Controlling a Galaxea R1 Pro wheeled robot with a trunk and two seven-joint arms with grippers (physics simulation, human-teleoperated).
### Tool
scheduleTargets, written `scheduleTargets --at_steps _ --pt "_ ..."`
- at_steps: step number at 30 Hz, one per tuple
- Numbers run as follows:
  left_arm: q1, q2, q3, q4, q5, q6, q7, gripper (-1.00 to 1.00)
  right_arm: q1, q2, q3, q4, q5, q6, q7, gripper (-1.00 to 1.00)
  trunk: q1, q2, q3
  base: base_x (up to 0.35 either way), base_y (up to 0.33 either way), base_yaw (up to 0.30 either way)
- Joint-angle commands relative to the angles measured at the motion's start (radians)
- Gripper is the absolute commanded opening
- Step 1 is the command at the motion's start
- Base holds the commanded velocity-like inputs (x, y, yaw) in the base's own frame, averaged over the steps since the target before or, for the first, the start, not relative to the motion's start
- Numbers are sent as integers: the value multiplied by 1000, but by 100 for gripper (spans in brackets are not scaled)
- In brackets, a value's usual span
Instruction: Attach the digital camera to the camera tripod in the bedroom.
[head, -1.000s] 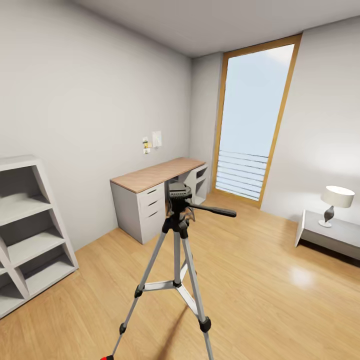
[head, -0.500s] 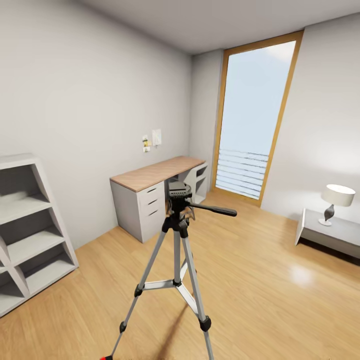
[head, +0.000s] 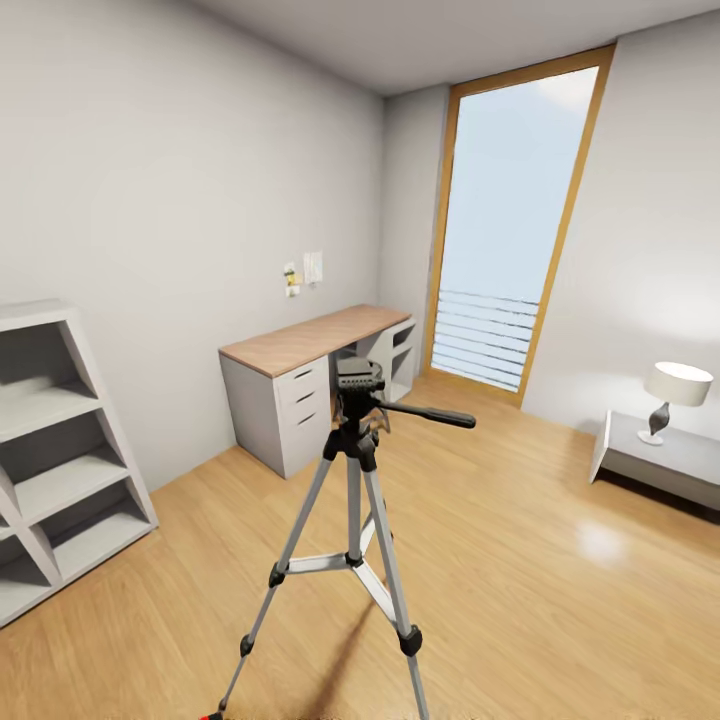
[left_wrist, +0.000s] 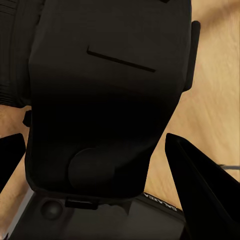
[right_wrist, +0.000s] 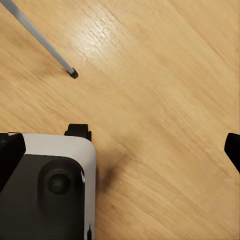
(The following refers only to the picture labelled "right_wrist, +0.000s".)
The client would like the camera tripod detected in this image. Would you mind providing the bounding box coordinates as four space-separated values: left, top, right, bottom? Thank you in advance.
0 0 79 79

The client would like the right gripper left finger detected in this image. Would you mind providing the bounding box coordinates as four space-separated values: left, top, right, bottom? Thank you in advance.
0 132 26 193

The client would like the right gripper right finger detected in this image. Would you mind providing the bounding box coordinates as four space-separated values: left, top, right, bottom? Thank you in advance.
224 132 240 173

